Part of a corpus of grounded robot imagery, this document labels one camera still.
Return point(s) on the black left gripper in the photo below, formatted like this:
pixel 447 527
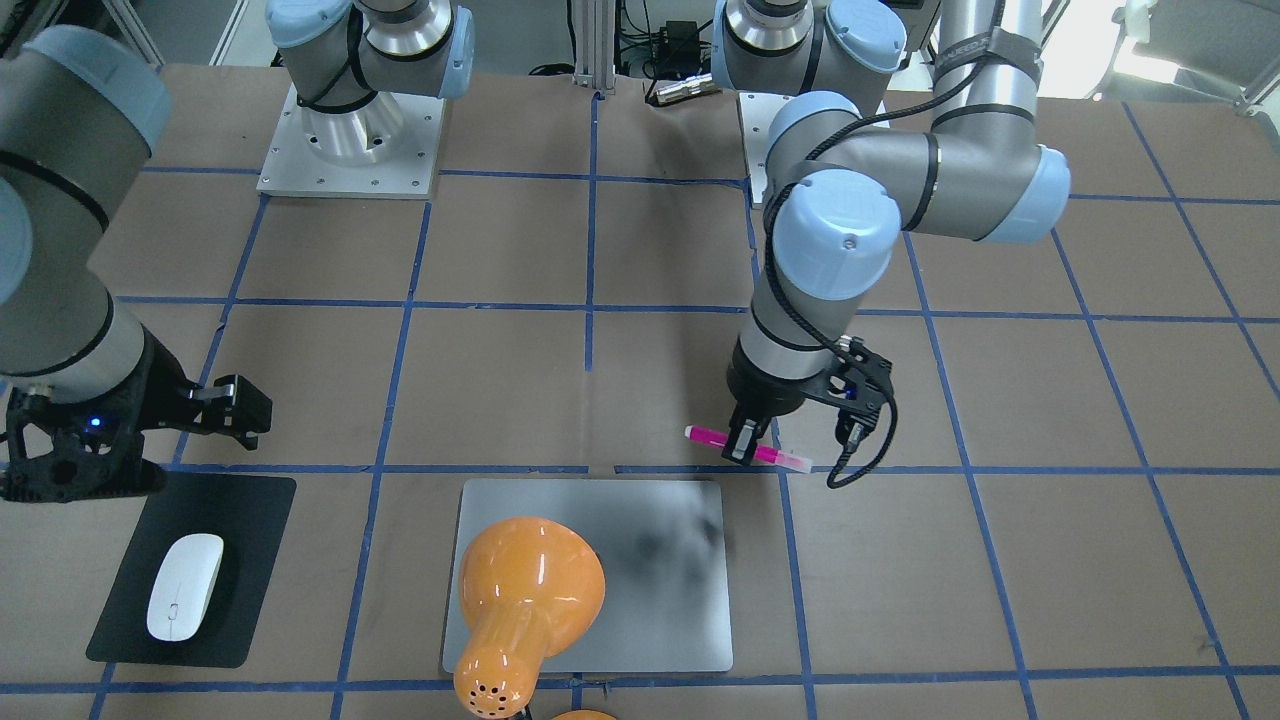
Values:
pixel 762 391

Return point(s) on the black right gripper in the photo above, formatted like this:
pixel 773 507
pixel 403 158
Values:
pixel 158 393

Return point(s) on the pink marker pen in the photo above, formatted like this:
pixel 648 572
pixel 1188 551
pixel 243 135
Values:
pixel 762 454

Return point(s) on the white computer mouse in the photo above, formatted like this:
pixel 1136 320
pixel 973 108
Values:
pixel 181 593

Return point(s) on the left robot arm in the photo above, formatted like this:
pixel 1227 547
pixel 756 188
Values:
pixel 841 185

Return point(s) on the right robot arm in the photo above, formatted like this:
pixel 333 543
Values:
pixel 204 213

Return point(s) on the black mousepad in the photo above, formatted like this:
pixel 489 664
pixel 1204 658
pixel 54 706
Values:
pixel 250 514

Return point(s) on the grey laptop notebook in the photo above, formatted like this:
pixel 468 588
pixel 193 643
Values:
pixel 661 542

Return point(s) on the orange desk lamp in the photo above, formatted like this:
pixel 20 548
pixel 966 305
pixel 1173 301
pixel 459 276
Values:
pixel 529 588

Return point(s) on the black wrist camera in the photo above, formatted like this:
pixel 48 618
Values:
pixel 60 453

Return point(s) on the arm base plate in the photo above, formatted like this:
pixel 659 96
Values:
pixel 756 113
pixel 386 150

